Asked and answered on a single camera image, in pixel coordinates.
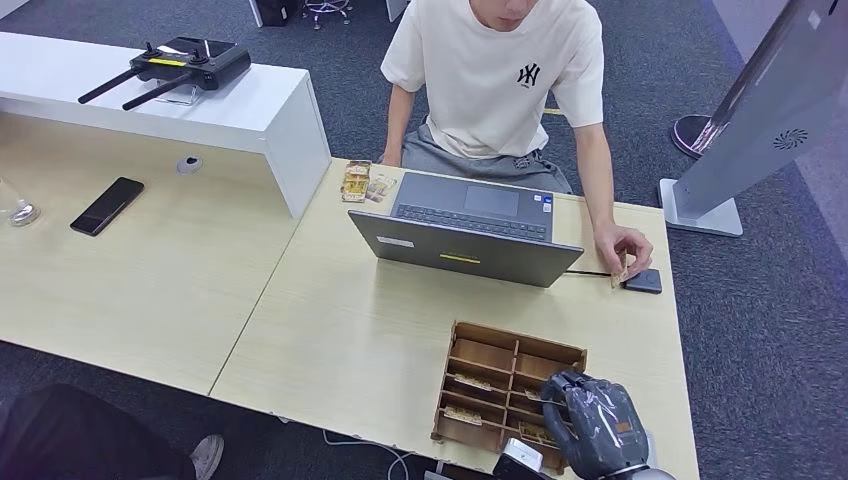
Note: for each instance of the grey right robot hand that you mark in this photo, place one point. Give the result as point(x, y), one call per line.
point(603, 424)

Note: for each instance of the person's left hand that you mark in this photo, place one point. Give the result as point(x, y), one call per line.
point(623, 242)

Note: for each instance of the person's right hand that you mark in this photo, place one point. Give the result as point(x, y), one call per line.
point(391, 160)

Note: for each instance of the person's right forearm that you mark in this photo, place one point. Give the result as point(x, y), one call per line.
point(399, 122)

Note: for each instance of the person's left forearm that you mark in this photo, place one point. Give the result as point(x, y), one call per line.
point(596, 172)

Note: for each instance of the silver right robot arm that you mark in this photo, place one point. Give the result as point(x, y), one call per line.
point(639, 474)

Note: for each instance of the pale clear card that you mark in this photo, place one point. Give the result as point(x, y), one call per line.
point(381, 187)

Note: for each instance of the black card reader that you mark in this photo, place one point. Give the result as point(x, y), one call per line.
point(646, 283)

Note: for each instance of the person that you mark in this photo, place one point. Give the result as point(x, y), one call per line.
point(493, 86)

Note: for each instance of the wooden card organizer box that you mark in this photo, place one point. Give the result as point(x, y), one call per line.
point(490, 351)

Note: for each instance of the grey laptop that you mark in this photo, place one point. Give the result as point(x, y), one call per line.
point(464, 252)

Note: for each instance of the round dark stand base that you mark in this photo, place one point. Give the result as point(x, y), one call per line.
point(690, 136)

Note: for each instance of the chrome office chair base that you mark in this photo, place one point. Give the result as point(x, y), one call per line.
point(326, 10)

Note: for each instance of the white desk riser shelf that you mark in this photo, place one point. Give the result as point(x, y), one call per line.
point(232, 112)

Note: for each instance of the black cabinet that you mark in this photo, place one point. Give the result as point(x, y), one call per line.
point(278, 10)

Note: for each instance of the grey round desk grommet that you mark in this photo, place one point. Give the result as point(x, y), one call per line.
point(189, 165)

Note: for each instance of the grey display kiosk stand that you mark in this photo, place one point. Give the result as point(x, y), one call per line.
point(782, 99)

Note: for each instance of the black remote controller with antennas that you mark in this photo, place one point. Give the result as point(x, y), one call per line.
point(199, 63)

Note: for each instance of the clear acrylic stand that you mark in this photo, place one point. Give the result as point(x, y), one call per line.
point(182, 98)

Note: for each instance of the black smartphone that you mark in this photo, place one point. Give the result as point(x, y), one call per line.
point(106, 206)

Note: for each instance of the bystander's shoe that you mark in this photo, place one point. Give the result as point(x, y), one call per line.
point(206, 457)

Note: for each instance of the clear glass item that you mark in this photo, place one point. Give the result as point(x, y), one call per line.
point(23, 213)

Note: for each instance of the bystander's leg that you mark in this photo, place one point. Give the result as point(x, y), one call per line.
point(79, 440)

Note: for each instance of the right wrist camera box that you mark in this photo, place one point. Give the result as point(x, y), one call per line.
point(523, 457)

